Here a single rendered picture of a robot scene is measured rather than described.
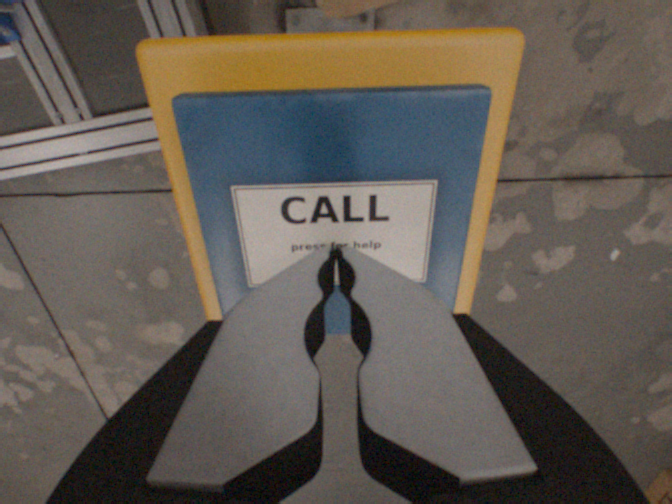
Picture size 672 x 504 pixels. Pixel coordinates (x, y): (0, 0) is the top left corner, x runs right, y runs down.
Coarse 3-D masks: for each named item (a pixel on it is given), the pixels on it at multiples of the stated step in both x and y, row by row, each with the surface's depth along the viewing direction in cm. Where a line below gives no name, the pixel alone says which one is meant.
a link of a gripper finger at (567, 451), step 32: (480, 352) 8; (512, 384) 7; (544, 384) 7; (512, 416) 7; (544, 416) 7; (576, 416) 7; (544, 448) 6; (576, 448) 6; (608, 448) 6; (512, 480) 6; (544, 480) 6; (576, 480) 6; (608, 480) 6
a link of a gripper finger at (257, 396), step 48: (288, 288) 10; (240, 336) 9; (288, 336) 9; (192, 384) 8; (240, 384) 7; (288, 384) 7; (192, 432) 7; (240, 432) 7; (288, 432) 7; (192, 480) 6; (240, 480) 6; (288, 480) 7
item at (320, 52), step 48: (144, 48) 12; (192, 48) 12; (240, 48) 12; (288, 48) 12; (336, 48) 12; (384, 48) 12; (432, 48) 12; (480, 48) 12; (480, 192) 15; (192, 240) 16; (480, 240) 16
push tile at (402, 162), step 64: (192, 128) 12; (256, 128) 12; (320, 128) 12; (384, 128) 12; (448, 128) 12; (192, 192) 13; (256, 192) 13; (320, 192) 13; (384, 192) 13; (448, 192) 13; (256, 256) 14; (384, 256) 14; (448, 256) 14
